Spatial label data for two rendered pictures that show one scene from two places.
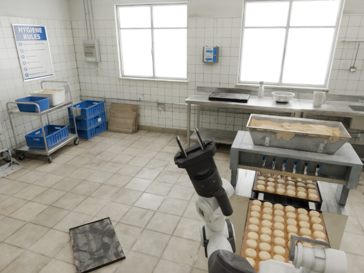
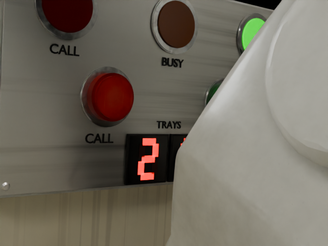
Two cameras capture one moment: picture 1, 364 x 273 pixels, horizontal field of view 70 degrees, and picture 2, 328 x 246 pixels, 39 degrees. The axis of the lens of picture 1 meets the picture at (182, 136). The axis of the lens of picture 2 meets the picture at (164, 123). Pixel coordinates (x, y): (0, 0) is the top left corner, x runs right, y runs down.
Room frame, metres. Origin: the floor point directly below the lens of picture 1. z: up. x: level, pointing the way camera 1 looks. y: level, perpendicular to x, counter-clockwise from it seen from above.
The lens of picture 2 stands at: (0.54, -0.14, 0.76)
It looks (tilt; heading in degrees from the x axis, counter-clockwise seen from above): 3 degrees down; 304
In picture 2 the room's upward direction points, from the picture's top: 3 degrees clockwise
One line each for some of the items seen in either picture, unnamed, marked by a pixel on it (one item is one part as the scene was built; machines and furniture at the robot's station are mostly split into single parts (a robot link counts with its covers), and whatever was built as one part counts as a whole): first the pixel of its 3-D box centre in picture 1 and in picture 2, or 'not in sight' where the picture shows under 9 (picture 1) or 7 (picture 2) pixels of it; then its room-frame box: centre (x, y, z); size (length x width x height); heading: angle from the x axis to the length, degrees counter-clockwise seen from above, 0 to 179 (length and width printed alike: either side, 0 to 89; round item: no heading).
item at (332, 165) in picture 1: (287, 168); not in sight; (1.55, -0.70, 1.01); 0.72 x 0.33 x 0.34; 71
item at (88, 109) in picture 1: (86, 109); not in sight; (4.90, 1.83, 0.50); 0.60 x 0.40 x 0.20; 164
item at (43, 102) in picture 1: (33, 104); not in sight; (3.83, 2.22, 0.87); 0.40 x 0.30 x 0.16; 75
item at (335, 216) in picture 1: (277, 202); not in sight; (2.00, -0.86, 0.42); 1.28 x 0.72 x 0.84; 161
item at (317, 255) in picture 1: (318, 263); not in sight; (0.50, -0.34, 1.30); 0.10 x 0.07 x 0.09; 71
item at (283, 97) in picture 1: (283, 97); not in sight; (3.96, -1.54, 0.94); 0.33 x 0.33 x 0.12
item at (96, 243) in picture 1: (95, 242); not in sight; (1.94, 0.81, 0.01); 0.60 x 0.40 x 0.03; 28
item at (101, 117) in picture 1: (88, 119); not in sight; (4.90, 1.83, 0.30); 0.60 x 0.40 x 0.20; 161
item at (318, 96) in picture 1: (318, 99); not in sight; (3.68, -1.95, 0.98); 0.20 x 0.14 x 0.20; 22
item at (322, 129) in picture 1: (293, 130); not in sight; (1.55, -0.70, 1.28); 0.54 x 0.27 x 0.06; 71
